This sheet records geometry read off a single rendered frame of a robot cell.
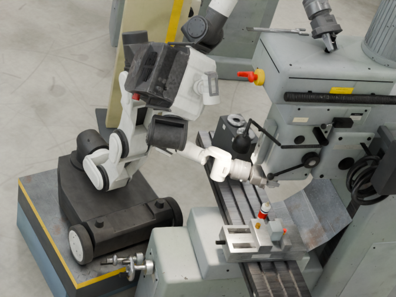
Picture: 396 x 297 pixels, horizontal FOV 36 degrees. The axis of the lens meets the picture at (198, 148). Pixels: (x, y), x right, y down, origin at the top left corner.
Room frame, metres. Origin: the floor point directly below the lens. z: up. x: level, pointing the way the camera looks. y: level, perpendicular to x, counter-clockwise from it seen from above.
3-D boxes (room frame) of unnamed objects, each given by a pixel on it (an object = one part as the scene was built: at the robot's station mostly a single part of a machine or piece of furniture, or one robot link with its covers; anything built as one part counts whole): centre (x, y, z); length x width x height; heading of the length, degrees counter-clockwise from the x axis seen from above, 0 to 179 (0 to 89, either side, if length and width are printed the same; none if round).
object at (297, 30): (2.01, -0.15, 1.89); 0.24 x 0.04 x 0.01; 117
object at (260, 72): (1.88, -0.14, 1.76); 0.06 x 0.02 x 0.06; 25
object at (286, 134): (1.98, -0.35, 1.47); 0.21 x 0.19 x 0.32; 25
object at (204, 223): (1.98, -0.34, 0.83); 0.50 x 0.35 x 0.12; 115
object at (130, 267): (1.77, 0.11, 0.67); 0.16 x 0.12 x 0.12; 115
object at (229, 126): (2.36, -0.17, 1.07); 0.22 x 0.12 x 0.20; 36
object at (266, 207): (2.01, -0.37, 1.02); 0.04 x 0.04 x 0.11
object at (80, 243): (1.93, 0.42, 0.50); 0.20 x 0.05 x 0.20; 44
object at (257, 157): (1.93, -0.25, 1.44); 0.04 x 0.04 x 0.21; 25
